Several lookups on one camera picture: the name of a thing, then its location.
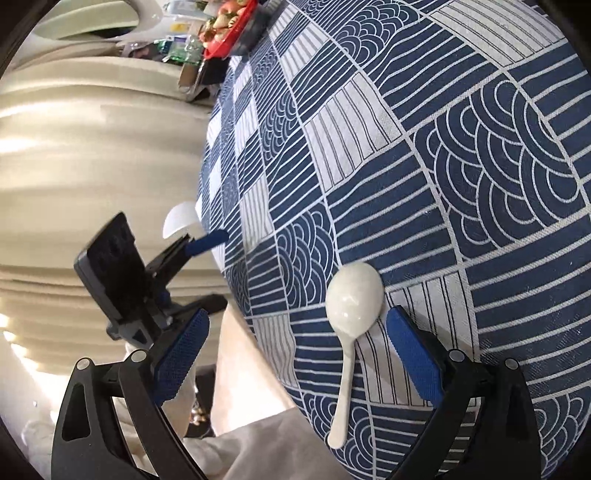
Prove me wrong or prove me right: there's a red fruit bowl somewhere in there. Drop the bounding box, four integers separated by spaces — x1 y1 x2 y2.
198 0 259 60

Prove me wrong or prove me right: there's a blue patterned tablecloth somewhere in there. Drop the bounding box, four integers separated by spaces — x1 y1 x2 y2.
197 1 590 478

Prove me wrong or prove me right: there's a white ceramic spoon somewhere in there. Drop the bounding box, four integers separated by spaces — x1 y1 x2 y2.
325 262 384 449
162 200 204 239

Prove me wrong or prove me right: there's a round wall mirror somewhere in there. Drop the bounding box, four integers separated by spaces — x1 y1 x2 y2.
33 0 163 41

